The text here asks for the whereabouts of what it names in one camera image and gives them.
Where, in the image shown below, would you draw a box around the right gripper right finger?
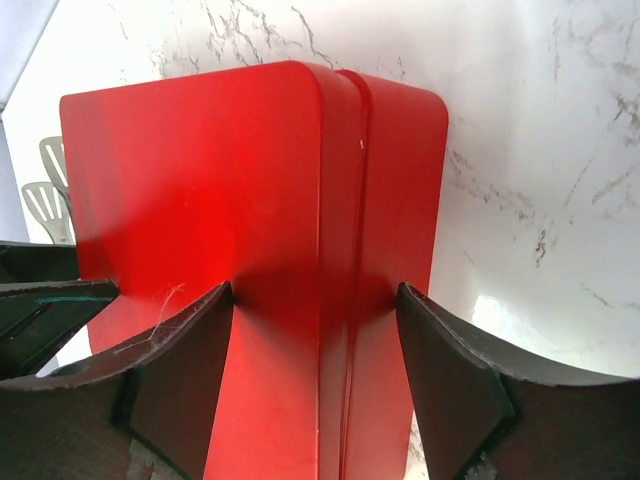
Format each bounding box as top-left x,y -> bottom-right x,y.
396,283 -> 639,479

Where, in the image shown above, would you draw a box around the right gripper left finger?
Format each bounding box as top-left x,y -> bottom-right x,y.
1,282 -> 233,479

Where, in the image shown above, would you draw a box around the red box lid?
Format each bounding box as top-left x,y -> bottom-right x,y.
60,61 -> 368,479

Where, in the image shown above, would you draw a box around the metal tweezers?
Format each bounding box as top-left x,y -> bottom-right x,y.
21,136 -> 75,245

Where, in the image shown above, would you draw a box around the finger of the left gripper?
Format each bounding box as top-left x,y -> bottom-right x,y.
1,241 -> 119,378

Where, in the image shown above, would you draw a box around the red cookie box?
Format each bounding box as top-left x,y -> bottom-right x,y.
339,70 -> 449,479

